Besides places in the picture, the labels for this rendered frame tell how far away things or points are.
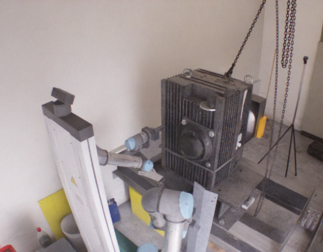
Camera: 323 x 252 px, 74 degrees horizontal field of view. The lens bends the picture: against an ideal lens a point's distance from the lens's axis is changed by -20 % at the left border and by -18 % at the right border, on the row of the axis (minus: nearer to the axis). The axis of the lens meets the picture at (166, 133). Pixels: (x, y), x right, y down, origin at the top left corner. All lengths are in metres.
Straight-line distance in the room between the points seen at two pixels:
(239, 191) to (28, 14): 1.98
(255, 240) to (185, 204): 0.97
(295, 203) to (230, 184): 0.90
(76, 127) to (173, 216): 0.56
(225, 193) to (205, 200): 0.22
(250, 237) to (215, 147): 0.76
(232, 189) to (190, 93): 0.76
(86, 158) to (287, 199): 2.11
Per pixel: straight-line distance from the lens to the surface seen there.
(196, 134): 1.64
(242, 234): 1.96
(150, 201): 1.13
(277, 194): 2.64
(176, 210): 1.11
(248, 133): 2.03
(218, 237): 2.20
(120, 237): 1.77
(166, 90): 1.79
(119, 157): 1.54
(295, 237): 2.06
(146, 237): 2.71
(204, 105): 1.59
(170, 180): 2.16
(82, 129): 0.86
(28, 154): 2.14
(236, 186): 1.96
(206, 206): 1.75
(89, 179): 0.97
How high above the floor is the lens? 2.18
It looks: 31 degrees down
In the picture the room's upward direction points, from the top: straight up
